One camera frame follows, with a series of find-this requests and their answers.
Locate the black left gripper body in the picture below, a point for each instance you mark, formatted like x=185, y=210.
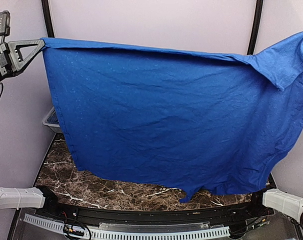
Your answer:
x=5, y=65

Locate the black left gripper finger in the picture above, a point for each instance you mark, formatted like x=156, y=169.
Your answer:
x=38, y=43
x=22, y=56

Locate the blue printed t-shirt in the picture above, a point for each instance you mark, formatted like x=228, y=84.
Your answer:
x=180, y=119

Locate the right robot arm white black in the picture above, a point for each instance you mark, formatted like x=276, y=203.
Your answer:
x=283, y=202

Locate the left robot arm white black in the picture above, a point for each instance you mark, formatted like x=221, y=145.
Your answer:
x=39, y=197

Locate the grey plastic laundry basket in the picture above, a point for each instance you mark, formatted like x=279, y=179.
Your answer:
x=51, y=120

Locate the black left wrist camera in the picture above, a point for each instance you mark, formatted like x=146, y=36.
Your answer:
x=5, y=28

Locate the left black frame post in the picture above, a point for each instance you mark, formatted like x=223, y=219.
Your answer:
x=47, y=18

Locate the black frame post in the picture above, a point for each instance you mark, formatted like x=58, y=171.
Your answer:
x=255, y=27
x=47, y=18

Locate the white slotted cable duct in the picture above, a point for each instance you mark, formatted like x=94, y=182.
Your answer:
x=113, y=231

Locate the right black frame post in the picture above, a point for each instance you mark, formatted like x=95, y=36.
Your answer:
x=255, y=27

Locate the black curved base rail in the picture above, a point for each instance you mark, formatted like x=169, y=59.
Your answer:
x=230, y=215

